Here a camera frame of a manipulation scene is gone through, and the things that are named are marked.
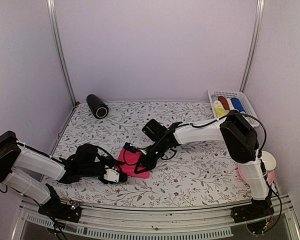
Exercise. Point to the right aluminium frame post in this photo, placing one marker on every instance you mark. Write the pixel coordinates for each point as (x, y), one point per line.
(260, 4)

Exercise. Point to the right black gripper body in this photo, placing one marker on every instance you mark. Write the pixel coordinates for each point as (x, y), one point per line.
(161, 151)

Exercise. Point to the black cylindrical bottle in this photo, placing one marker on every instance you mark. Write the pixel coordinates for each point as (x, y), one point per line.
(98, 108)

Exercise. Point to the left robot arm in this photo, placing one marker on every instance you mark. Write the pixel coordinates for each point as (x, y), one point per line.
(16, 157)

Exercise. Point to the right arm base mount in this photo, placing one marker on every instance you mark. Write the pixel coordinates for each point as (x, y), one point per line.
(250, 212)

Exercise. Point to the floral tablecloth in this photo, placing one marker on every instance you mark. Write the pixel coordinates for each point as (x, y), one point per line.
(195, 175)

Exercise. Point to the green yellow patterned towel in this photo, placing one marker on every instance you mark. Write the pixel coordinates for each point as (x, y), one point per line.
(219, 109)

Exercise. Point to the blue item in basket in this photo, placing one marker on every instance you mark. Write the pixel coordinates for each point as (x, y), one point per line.
(237, 105)

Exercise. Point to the front aluminium rail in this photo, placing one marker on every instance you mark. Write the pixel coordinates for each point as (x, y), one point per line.
(103, 222)

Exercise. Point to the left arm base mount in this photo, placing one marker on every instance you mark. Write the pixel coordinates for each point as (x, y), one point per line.
(55, 209)

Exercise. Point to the pink plate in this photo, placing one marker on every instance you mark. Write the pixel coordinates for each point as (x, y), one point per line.
(270, 175)

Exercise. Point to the red item in basket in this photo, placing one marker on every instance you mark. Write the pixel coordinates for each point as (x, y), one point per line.
(224, 102)

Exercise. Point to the white bowl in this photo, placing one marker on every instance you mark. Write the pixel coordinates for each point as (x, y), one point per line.
(269, 161)

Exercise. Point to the white item in basket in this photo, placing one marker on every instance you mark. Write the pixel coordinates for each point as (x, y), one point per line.
(230, 104)

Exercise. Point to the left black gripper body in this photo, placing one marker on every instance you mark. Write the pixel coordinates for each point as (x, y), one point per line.
(87, 171)

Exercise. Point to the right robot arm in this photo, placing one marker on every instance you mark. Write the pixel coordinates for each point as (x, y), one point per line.
(240, 138)

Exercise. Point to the pink towel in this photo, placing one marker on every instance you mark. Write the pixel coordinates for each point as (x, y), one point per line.
(129, 161)

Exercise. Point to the left aluminium frame post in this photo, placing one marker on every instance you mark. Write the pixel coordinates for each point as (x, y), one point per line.
(51, 7)

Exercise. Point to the white plastic basket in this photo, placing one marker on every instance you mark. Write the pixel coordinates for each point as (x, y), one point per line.
(214, 94)

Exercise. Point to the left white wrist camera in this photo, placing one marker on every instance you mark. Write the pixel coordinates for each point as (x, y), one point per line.
(111, 175)

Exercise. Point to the aluminium frame post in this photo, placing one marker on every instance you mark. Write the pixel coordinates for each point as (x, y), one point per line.
(51, 7)
(260, 4)

